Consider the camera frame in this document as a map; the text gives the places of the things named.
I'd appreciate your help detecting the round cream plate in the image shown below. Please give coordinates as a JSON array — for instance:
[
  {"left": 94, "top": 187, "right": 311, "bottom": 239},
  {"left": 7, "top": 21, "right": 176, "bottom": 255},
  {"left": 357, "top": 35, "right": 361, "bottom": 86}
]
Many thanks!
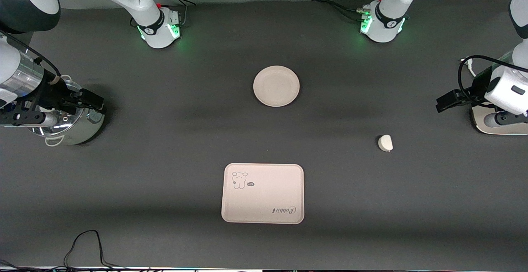
[{"left": 253, "top": 66, "right": 300, "bottom": 108}]

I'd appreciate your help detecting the cream tray with rabbit print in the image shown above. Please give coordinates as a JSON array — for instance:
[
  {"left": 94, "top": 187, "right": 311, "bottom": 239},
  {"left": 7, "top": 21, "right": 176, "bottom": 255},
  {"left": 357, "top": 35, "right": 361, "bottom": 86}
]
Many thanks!
[{"left": 222, "top": 163, "right": 305, "bottom": 225}]

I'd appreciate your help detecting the steel pot with glass lid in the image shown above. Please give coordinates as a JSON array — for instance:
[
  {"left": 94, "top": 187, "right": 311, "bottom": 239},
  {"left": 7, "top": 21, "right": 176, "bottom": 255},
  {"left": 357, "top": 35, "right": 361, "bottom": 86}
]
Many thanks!
[{"left": 43, "top": 80, "right": 106, "bottom": 146}]

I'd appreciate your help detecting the glass pot lid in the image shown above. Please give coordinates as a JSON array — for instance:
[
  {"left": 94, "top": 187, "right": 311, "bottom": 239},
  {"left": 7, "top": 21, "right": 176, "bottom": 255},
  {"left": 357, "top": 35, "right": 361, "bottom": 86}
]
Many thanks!
[{"left": 32, "top": 80, "right": 90, "bottom": 136}]

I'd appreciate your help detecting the dark grey table mat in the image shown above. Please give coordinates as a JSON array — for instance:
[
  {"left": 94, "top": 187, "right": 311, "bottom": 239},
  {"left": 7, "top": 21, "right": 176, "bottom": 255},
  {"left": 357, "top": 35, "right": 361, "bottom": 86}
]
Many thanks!
[{"left": 0, "top": 0, "right": 528, "bottom": 269}]

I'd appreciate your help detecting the white power plug cord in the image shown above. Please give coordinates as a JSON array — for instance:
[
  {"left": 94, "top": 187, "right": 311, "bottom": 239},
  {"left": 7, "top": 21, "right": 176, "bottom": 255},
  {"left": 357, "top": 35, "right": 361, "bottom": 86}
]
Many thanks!
[{"left": 460, "top": 58, "right": 480, "bottom": 77}]

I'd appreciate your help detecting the black right arm base cable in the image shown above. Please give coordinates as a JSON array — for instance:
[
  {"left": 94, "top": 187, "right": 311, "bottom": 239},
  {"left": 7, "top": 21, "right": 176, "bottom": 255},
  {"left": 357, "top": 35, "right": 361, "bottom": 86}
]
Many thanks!
[{"left": 155, "top": 0, "right": 197, "bottom": 26}]

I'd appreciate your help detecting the black arm base cable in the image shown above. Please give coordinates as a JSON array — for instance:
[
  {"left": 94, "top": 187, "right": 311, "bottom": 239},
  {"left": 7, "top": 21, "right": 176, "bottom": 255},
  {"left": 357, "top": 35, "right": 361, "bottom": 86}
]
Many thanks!
[
  {"left": 311, "top": 0, "right": 386, "bottom": 22},
  {"left": 155, "top": 0, "right": 197, "bottom": 26}
]

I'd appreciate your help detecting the black looped floor cable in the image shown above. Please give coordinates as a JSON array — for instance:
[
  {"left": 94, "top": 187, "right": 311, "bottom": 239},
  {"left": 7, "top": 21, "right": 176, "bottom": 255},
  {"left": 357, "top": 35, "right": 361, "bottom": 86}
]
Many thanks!
[{"left": 63, "top": 230, "right": 126, "bottom": 270}]

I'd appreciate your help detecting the black left arm base cable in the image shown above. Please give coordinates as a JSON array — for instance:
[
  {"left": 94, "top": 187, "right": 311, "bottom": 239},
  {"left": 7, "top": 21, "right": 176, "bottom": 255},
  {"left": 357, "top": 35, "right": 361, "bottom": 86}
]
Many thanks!
[{"left": 311, "top": 0, "right": 386, "bottom": 22}]

